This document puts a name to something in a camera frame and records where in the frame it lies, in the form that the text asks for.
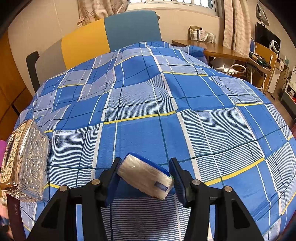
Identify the white cabinet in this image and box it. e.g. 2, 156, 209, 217
268, 56, 289, 93

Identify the white folding table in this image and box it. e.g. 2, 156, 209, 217
245, 53, 272, 93

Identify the white ring fan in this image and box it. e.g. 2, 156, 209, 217
270, 40, 282, 56

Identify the wooden desk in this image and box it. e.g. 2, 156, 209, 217
172, 39, 253, 63

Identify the low grey shelf unit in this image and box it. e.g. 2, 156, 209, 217
280, 79, 296, 114

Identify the blue chair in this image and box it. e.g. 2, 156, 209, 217
250, 37, 258, 55

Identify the beige starfish print curtain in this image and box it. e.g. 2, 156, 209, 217
77, 0, 130, 27

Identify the grey yellow blue headboard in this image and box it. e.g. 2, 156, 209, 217
38, 10, 162, 80

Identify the silver embossed tissue box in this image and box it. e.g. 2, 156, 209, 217
0, 119, 52, 203

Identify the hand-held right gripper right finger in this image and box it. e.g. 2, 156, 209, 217
168, 158, 264, 241

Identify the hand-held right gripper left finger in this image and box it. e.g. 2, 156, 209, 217
27, 157, 122, 241

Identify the white bag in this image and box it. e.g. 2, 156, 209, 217
211, 59, 229, 73

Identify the beige striped curtain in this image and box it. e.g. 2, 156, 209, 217
222, 0, 251, 58

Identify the green black tool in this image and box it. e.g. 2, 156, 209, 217
249, 53, 271, 68

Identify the black monitor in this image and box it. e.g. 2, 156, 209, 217
255, 23, 281, 57

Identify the white metal chair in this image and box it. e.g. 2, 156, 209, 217
227, 63, 247, 76

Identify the blue plaid cloth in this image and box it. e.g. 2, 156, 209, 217
14, 41, 296, 241

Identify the wooden wardrobe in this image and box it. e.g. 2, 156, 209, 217
0, 30, 33, 139

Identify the clear desk organizer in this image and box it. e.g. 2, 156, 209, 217
189, 25, 216, 44

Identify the white blue tissue pack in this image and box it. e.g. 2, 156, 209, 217
116, 152, 175, 201

